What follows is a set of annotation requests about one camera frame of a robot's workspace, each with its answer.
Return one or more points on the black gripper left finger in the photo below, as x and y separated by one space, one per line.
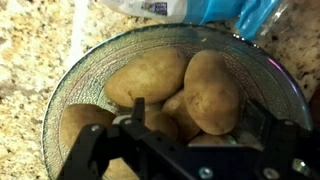
139 110

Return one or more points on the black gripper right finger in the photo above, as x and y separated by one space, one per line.
260 116

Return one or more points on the brown russet potato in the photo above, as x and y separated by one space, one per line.
148 76
120 170
85 121
210 93
161 123
181 115

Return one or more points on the clear glass bowl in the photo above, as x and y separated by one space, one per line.
86 76

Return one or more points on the clear blue plastic potato bag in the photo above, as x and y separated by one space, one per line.
213 10

